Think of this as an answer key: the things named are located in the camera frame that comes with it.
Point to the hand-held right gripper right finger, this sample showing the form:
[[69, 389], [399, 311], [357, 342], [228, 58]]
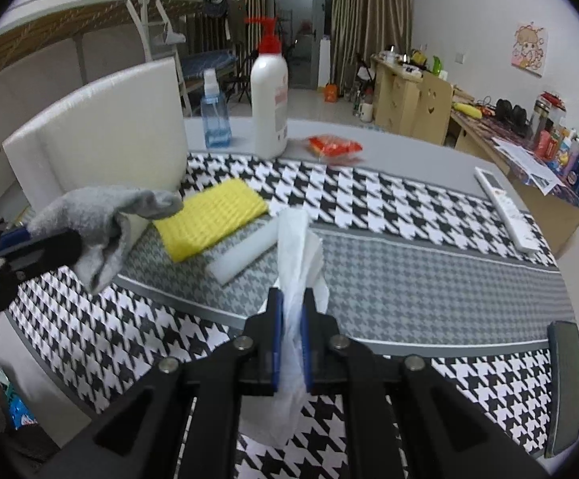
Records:
[[309, 324]]

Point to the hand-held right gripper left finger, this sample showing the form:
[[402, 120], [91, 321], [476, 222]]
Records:
[[275, 319]]

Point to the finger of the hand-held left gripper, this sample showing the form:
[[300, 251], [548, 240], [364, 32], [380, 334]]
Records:
[[14, 237], [45, 255]]

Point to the grey sock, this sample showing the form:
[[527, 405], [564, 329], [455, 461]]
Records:
[[95, 214]]

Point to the white tissue paper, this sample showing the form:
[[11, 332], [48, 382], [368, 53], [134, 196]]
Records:
[[297, 254]]

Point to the yellow sponge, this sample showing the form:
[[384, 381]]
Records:
[[209, 214]]

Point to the white foam box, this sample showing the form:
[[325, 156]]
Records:
[[110, 124]]

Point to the white foam block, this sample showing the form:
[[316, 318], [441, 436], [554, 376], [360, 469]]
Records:
[[239, 259]]

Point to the blue printed bag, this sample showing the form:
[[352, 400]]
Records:
[[22, 411]]

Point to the houndstooth table mat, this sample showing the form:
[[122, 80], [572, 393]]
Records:
[[419, 209]]

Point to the red snack packet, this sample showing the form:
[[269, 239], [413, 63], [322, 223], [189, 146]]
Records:
[[334, 145]]

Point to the white metal bunk bed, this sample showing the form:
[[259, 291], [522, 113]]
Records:
[[45, 35], [204, 67]]

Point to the blue spray bottle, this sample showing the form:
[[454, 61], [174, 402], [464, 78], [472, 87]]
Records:
[[216, 119]]

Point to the white jug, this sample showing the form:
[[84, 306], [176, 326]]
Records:
[[366, 112]]

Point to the white pump bottle red cap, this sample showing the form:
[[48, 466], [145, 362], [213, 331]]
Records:
[[269, 95]]

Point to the white remote control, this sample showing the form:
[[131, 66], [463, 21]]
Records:
[[506, 207]]

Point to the orange container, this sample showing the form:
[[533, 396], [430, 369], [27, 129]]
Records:
[[330, 92]]

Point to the white bunk bed ladder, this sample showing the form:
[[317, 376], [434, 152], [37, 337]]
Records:
[[169, 50]]

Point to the light wooden drawer desk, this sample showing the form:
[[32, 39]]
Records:
[[394, 95]]

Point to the wooden smiley face chair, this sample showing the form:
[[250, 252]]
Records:
[[432, 110]]

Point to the black folding chair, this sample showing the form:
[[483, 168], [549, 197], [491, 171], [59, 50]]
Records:
[[239, 75]]

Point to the blue plaid bedding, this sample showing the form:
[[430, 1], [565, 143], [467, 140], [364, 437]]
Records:
[[209, 62]]

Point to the wooden desk with printed cover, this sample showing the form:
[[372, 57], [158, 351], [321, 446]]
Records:
[[534, 199]]

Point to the black phone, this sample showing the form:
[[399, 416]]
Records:
[[565, 384]]

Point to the yellow object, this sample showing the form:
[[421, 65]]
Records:
[[466, 110]]

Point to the printed paper sheets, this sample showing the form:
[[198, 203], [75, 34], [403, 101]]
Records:
[[526, 162]]

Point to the green bottle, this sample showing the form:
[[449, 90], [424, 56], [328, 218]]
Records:
[[437, 65]]

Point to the black bundle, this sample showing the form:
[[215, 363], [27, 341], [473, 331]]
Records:
[[511, 114]]

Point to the dark hanging clothes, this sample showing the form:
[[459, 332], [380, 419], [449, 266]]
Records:
[[224, 15]]

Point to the group of toiletry bottles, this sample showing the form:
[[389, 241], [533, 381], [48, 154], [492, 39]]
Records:
[[569, 154]]

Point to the glass balcony door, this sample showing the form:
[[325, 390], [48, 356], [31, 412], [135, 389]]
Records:
[[299, 10]]

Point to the pink cartoon wall poster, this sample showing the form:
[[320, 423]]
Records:
[[530, 50]]

